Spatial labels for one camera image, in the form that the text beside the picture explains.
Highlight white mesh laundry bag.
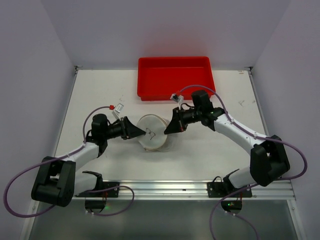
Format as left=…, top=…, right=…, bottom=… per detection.
left=136, top=114, right=178, bottom=152

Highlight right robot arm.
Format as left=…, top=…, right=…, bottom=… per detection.
left=164, top=90, right=290, bottom=194

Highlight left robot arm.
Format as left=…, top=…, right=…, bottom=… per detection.
left=31, top=113, right=146, bottom=207

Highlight red plastic tray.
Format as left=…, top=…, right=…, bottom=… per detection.
left=137, top=56, right=216, bottom=101

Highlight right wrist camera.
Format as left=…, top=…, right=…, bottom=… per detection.
left=170, top=93, right=184, bottom=106

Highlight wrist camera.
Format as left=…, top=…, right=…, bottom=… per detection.
left=170, top=93, right=184, bottom=106
left=109, top=103, right=124, bottom=121

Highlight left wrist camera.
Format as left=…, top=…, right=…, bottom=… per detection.
left=109, top=103, right=124, bottom=121

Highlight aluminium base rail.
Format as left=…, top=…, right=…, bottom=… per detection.
left=72, top=180, right=297, bottom=201

